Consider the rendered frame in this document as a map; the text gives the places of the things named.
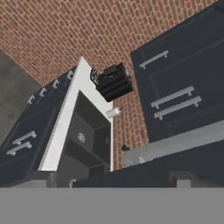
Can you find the black toaster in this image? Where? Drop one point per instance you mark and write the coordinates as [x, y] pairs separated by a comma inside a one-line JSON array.
[[114, 83]]

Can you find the dark cupboard door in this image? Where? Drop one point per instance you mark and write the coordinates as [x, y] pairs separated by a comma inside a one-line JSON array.
[[189, 73], [180, 124]]

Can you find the dark base cupboard run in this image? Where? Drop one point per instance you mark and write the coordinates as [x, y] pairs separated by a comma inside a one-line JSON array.
[[32, 122]]

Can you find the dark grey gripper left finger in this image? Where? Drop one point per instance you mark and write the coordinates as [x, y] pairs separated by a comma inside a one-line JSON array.
[[43, 179]]

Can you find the small dark round object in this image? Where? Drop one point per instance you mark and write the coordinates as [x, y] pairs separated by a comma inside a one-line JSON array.
[[125, 148]]

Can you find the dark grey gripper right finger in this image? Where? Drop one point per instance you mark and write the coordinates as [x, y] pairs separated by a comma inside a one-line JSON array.
[[182, 179]]

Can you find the dark grey sink basin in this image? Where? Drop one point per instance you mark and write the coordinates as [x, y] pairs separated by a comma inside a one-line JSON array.
[[87, 137]]

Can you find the dark cupboard drawer front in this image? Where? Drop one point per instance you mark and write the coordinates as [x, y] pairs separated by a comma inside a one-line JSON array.
[[180, 32]]

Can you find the dark cabinet top panel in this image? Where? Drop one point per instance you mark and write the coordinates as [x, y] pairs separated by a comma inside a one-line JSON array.
[[140, 175]]

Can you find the white cylinder roll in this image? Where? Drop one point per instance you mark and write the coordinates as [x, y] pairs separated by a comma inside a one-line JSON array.
[[113, 112]]

